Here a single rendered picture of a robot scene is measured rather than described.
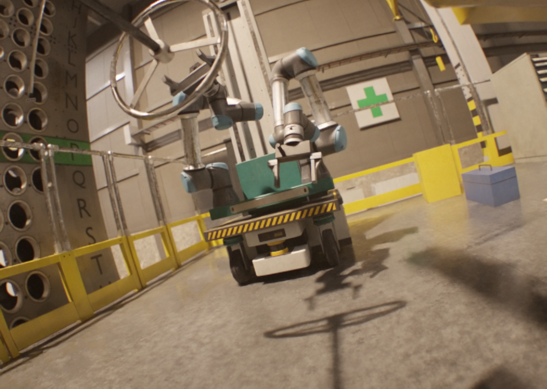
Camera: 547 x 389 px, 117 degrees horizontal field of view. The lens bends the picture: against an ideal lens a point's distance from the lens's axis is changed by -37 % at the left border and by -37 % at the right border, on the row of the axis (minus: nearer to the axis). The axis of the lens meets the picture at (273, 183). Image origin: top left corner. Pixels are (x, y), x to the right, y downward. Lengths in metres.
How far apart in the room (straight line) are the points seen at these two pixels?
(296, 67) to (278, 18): 7.71
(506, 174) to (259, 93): 1.56
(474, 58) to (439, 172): 1.87
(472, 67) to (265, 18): 6.87
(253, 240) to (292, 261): 0.21
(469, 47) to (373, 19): 5.61
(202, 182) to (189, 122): 0.31
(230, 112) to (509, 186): 1.55
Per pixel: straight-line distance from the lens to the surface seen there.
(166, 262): 2.30
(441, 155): 2.30
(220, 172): 1.43
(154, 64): 0.77
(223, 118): 1.00
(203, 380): 0.76
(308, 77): 1.30
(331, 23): 8.74
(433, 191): 2.30
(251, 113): 1.07
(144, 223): 9.49
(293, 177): 1.45
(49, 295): 2.49
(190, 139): 1.36
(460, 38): 3.76
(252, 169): 1.50
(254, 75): 1.71
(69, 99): 3.18
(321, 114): 1.27
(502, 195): 1.73
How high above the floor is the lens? 0.42
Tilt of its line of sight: 2 degrees up
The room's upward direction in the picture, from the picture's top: 15 degrees counter-clockwise
